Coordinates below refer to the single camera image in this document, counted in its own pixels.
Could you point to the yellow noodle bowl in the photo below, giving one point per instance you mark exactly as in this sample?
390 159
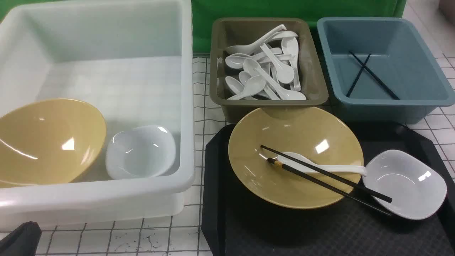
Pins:
311 132

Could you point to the white soup spoon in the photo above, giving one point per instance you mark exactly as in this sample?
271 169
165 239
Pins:
330 168

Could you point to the black chopstick gold band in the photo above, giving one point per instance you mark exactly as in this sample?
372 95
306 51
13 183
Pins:
323 184

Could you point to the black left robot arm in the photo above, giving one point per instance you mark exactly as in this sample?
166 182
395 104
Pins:
23 241

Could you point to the yellow bowl in tub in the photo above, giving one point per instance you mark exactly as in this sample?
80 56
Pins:
49 142

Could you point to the white spoon front of pile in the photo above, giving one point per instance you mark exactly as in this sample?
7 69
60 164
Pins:
254 69

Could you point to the white spoon of pile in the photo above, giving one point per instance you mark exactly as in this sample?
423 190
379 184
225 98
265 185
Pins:
235 61
248 49
290 46
254 69

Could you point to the white spoon left of pile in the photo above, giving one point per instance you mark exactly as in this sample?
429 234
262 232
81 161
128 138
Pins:
235 61

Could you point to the olive brown spoon bin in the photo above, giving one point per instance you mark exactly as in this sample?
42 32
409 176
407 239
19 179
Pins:
237 92

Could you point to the white spoon top of pile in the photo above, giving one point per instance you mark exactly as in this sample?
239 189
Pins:
248 49

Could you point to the white square dish in tub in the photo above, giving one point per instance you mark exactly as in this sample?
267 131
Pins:
141 152

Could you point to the black serving tray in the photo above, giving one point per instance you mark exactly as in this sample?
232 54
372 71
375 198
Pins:
235 222

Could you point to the white spoon right of pile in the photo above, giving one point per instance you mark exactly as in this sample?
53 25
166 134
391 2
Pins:
290 46

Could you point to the white checked tablecloth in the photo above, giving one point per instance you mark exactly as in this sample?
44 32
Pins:
164 236

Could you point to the large white plastic tub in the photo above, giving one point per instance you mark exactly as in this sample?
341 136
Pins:
132 60

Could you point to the blue chopstick bin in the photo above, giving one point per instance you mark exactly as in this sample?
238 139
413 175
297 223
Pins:
399 57

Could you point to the white square dish on tray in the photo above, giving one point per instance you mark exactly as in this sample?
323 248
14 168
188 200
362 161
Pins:
416 190

